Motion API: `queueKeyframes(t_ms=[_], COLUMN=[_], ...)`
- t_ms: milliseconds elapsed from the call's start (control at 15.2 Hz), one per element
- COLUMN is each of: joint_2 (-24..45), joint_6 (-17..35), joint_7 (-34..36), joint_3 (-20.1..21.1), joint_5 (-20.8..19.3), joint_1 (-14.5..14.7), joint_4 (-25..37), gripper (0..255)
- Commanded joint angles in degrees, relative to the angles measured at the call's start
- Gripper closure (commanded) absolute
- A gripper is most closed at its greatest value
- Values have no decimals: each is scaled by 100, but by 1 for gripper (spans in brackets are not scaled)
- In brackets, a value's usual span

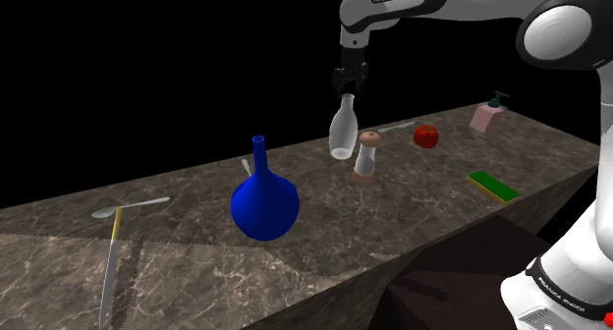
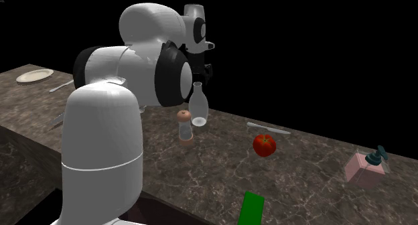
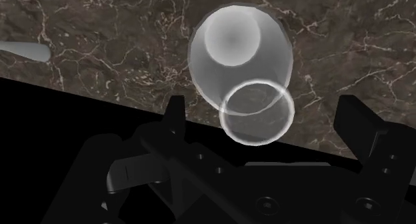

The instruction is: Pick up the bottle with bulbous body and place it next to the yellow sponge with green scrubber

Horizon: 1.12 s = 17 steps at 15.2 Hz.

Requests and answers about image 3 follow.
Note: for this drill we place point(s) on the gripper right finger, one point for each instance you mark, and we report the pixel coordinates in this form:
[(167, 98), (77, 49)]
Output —
[(373, 145)]

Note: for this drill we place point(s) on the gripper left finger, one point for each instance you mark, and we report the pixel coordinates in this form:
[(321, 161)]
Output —
[(152, 171)]

